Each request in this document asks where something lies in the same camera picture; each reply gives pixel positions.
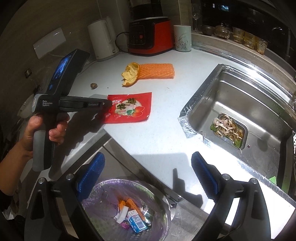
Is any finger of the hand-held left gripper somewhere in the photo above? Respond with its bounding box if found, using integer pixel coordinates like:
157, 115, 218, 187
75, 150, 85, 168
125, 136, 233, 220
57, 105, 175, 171
59, 96, 112, 113

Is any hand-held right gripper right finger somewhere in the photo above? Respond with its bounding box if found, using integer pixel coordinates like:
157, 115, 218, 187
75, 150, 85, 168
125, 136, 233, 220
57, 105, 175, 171
191, 151, 272, 241

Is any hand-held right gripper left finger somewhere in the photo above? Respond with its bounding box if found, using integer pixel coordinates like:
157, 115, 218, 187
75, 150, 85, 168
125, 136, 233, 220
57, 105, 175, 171
24, 152, 105, 241

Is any bin with purple bag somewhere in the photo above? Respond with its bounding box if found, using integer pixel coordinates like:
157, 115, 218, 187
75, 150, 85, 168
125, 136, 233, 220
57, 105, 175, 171
82, 178, 171, 241

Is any red snack packet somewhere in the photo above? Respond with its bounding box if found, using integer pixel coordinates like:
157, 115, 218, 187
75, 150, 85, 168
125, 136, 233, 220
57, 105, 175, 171
102, 92, 152, 124

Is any blue white milk carton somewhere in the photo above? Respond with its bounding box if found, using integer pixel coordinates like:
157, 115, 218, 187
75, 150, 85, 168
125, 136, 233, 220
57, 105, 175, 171
127, 209, 148, 233

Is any person's left forearm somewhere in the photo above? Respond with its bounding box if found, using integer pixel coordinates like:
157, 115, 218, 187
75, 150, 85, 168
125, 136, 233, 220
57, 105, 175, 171
0, 148, 33, 200

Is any person's left hand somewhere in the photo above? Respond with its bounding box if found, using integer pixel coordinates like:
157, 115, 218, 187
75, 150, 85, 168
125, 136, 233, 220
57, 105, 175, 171
20, 115, 70, 159

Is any white plate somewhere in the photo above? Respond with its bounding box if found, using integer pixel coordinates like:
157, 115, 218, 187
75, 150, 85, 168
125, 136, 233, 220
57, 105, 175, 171
18, 95, 35, 118

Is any metal box with food scraps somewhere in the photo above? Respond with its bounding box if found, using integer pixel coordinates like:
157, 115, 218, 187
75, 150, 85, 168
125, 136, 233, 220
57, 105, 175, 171
209, 113, 248, 149

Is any orange peel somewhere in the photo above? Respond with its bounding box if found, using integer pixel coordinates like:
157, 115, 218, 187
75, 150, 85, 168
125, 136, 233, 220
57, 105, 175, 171
121, 62, 140, 87

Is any white electric kettle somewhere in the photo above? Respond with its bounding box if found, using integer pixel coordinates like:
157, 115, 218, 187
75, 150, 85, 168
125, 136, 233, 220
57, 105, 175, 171
87, 17, 119, 62

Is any stainless steel sink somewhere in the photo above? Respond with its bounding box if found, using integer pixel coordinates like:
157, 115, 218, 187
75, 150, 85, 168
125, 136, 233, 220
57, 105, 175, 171
178, 64, 296, 193

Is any red black blender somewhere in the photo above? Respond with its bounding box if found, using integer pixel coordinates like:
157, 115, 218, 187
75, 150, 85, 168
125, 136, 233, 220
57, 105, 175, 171
128, 0, 174, 56

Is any ceramic cup with plant print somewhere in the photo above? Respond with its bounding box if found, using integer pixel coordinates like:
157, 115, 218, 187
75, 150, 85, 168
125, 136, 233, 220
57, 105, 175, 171
173, 25, 192, 52

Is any amber glass cup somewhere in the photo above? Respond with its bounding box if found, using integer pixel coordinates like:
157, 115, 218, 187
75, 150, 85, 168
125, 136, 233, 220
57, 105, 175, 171
232, 27, 244, 43
256, 38, 268, 55
243, 31, 257, 48

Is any dark clay teapot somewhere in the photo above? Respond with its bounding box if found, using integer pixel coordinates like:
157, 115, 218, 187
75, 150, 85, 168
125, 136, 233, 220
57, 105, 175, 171
202, 25, 215, 36

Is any glass teapot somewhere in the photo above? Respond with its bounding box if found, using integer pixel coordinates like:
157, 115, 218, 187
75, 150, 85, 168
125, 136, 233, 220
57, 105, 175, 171
214, 23, 231, 39

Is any wine glass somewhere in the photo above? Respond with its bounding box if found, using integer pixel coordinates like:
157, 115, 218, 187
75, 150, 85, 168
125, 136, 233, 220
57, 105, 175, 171
191, 3, 202, 33

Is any black power cable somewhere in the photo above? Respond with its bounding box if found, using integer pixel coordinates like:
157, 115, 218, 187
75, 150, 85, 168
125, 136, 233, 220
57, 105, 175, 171
116, 31, 130, 52

